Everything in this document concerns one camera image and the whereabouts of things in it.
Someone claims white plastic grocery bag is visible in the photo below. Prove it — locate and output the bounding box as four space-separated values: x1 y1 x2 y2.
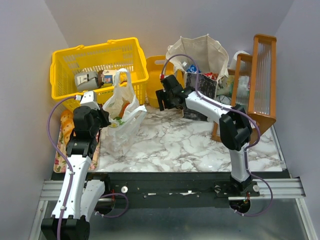
102 68 147 157

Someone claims small orange pumpkin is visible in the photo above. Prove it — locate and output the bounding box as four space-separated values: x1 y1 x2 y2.
118 102 130 118

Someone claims beige canvas tote bag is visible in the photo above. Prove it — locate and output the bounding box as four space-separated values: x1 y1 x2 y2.
164 34 230 121

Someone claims red snack bag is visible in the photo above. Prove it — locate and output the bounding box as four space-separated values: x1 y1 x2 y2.
201 72 219 81

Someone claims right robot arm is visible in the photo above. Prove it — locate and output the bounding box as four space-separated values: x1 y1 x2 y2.
155 75 253 197

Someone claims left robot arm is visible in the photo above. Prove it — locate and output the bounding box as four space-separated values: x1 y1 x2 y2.
41 105 110 240

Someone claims yellow plastic tray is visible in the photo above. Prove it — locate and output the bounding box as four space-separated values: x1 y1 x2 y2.
145 54 185 109

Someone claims baguette bread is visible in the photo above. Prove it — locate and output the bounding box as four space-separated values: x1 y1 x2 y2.
60 109 75 145

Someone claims grey box package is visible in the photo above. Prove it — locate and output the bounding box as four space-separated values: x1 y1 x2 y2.
74 71 99 92

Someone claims milk carton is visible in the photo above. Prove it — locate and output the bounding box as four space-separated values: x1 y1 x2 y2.
97 69 117 88

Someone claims yellow shopping basket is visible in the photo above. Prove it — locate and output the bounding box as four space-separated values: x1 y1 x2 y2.
50 37 149 105

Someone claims green snack bag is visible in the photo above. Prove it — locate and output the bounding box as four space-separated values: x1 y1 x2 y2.
215 74 235 105

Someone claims floral placemat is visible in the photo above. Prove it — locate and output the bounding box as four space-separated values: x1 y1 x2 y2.
53 127 101 173

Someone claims wooden rack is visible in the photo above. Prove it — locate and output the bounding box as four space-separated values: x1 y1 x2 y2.
211 33 278 146

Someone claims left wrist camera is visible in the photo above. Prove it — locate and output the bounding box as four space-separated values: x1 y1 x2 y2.
75 90 100 110

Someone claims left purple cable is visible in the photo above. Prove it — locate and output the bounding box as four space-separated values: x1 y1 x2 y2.
46 94 83 240

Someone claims purple cable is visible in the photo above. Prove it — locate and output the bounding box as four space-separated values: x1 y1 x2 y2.
159 54 273 217
46 94 83 240

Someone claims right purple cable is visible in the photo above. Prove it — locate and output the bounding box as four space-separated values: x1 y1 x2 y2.
159 54 273 217

